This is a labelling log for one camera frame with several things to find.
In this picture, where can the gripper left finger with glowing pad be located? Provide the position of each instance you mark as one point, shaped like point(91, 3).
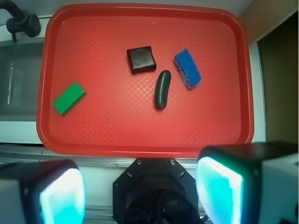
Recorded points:
point(47, 192)

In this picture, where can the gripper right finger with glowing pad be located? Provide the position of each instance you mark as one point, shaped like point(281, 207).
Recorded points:
point(256, 183)

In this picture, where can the green rectangular block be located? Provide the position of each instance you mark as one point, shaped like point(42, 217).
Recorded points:
point(69, 98)

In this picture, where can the dark brown square block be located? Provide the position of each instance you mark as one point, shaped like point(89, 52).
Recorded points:
point(141, 60)

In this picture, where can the red plastic tray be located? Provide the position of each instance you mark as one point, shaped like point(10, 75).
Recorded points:
point(88, 43)

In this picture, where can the steel sink basin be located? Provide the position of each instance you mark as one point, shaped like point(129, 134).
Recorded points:
point(20, 67)

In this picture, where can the blue sponge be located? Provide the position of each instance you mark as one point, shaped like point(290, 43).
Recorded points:
point(187, 69)

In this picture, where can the dark green cucumber toy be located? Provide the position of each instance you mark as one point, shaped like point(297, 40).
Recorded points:
point(162, 89)

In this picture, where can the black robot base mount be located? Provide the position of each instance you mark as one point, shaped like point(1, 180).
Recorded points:
point(155, 191)

